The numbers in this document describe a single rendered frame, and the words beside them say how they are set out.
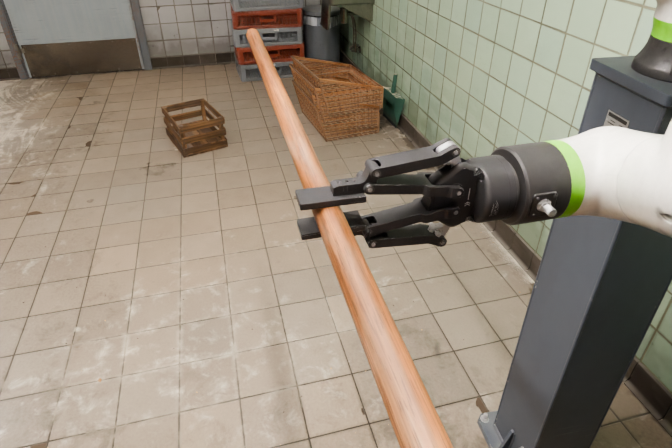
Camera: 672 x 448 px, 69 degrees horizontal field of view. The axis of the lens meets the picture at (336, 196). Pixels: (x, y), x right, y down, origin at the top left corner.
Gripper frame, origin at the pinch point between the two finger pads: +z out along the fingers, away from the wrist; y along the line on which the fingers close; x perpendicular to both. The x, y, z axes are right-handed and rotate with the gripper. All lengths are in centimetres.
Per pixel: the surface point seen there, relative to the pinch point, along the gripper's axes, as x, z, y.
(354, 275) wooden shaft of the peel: -12.2, 0.8, -1.6
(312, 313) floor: 99, -16, 119
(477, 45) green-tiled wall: 178, -117, 37
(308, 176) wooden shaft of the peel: 5.7, 1.1, -1.2
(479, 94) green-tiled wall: 168, -117, 59
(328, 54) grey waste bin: 396, -93, 102
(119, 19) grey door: 448, 88, 72
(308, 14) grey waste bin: 402, -76, 67
